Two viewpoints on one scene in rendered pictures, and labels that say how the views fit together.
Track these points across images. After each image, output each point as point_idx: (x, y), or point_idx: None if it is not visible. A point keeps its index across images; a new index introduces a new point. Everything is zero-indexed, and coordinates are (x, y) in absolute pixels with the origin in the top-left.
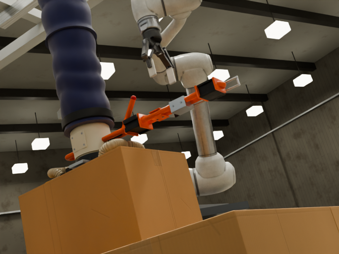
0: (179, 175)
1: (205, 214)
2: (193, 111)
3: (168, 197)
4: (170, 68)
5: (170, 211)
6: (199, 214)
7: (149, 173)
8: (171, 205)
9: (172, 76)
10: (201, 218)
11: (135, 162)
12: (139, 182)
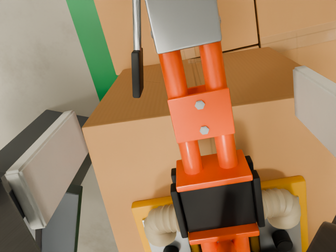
0: (140, 99)
1: (4, 173)
2: None
3: (196, 77)
4: (30, 179)
5: (200, 70)
6: (120, 81)
7: (243, 84)
8: (194, 74)
9: (63, 136)
10: (118, 79)
11: (287, 85)
12: (276, 74)
